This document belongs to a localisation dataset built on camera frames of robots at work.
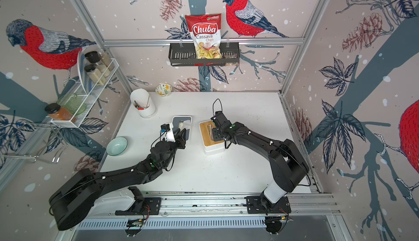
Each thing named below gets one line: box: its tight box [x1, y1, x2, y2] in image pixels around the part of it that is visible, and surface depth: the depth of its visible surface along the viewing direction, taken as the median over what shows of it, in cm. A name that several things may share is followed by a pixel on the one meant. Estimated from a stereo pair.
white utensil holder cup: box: [130, 88, 156, 119], surface depth 103 cm
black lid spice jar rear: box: [84, 50, 116, 72], surface depth 85 cm
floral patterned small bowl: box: [154, 83, 173, 97], surface depth 124 cm
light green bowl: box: [105, 136, 129, 157], surface depth 92 cm
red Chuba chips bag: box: [184, 13, 223, 59], surface depth 83 cm
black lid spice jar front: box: [84, 63, 107, 87], surface depth 79 cm
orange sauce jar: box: [44, 103, 77, 123], surface depth 63 cm
